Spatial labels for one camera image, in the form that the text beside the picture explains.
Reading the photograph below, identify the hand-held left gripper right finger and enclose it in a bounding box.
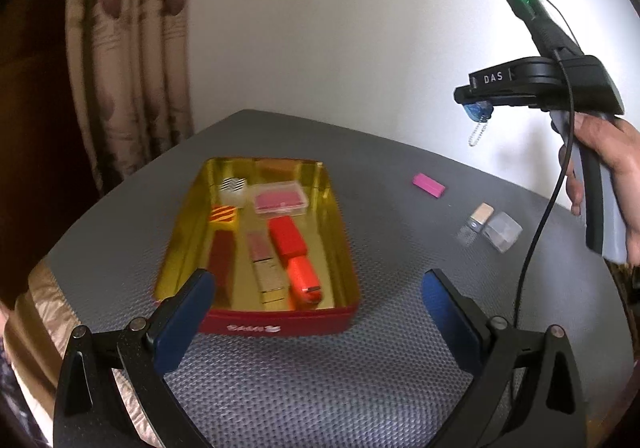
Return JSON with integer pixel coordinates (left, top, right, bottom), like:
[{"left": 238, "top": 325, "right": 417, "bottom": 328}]
[{"left": 421, "top": 269, "right": 587, "bottom": 448}]

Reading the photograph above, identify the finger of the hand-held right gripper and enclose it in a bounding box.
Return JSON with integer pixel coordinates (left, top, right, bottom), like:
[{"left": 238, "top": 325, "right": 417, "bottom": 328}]
[{"left": 454, "top": 84, "right": 538, "bottom": 109}]

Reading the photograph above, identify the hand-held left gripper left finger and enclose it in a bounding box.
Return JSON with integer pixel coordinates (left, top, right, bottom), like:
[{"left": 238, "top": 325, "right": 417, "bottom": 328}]
[{"left": 52, "top": 269, "right": 217, "bottom": 448}]

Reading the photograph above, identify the blue charm with ball chain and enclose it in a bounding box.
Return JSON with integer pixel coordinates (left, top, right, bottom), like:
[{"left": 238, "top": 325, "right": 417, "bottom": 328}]
[{"left": 462, "top": 102, "right": 496, "bottom": 149}]

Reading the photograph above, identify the dark red rectangular block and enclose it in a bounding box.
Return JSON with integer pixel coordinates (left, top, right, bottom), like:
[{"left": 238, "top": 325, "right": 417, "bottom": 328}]
[{"left": 207, "top": 230, "right": 236, "bottom": 301}]

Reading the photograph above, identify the red yellow striped block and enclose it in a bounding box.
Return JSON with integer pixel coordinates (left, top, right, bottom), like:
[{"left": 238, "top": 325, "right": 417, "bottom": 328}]
[{"left": 209, "top": 206, "right": 239, "bottom": 232}]

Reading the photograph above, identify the orange-red toy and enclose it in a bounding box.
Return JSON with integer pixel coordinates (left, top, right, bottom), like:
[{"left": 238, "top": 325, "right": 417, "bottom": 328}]
[{"left": 286, "top": 254, "right": 323, "bottom": 309}]

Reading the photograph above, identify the red tin box gold inside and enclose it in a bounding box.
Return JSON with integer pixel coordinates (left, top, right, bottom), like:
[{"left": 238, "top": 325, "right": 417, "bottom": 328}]
[{"left": 154, "top": 157, "right": 362, "bottom": 338}]

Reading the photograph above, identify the person's right hand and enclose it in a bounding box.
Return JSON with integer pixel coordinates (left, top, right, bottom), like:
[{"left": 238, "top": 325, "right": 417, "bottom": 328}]
[{"left": 559, "top": 113, "right": 640, "bottom": 263}]

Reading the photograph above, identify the beige block with clear cap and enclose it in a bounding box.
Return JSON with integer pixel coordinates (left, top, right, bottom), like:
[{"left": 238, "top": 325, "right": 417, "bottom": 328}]
[{"left": 457, "top": 203, "right": 496, "bottom": 245}]

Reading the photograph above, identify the clear plastic box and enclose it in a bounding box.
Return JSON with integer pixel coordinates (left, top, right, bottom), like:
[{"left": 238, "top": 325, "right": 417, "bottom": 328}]
[{"left": 482, "top": 211, "right": 523, "bottom": 253}]

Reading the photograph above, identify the pink rectangular block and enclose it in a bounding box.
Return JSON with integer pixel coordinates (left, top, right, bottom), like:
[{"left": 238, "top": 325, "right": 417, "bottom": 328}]
[{"left": 412, "top": 173, "right": 446, "bottom": 199}]

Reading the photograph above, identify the bright red rectangular block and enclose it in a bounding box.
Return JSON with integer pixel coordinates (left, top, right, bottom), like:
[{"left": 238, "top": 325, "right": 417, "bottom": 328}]
[{"left": 268, "top": 216, "right": 307, "bottom": 259}]

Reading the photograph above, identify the black white zigzag block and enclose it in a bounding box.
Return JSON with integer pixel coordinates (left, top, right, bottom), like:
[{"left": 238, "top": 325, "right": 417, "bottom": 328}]
[{"left": 218, "top": 176, "right": 249, "bottom": 206}]

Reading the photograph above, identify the beige patterned bedspread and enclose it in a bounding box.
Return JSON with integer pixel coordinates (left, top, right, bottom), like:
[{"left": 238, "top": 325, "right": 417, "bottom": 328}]
[{"left": 0, "top": 263, "right": 76, "bottom": 448}]

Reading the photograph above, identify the clear case with pink insert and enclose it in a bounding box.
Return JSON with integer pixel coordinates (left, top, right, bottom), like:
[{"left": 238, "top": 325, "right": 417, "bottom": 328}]
[{"left": 251, "top": 180, "right": 309, "bottom": 219}]

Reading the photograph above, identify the beige patterned curtain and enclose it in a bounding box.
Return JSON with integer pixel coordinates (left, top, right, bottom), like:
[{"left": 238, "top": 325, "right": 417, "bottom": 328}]
[{"left": 65, "top": 0, "right": 198, "bottom": 199}]

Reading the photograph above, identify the black cable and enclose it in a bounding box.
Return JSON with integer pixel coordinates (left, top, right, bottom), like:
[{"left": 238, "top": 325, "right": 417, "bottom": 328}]
[{"left": 511, "top": 0, "right": 576, "bottom": 329}]

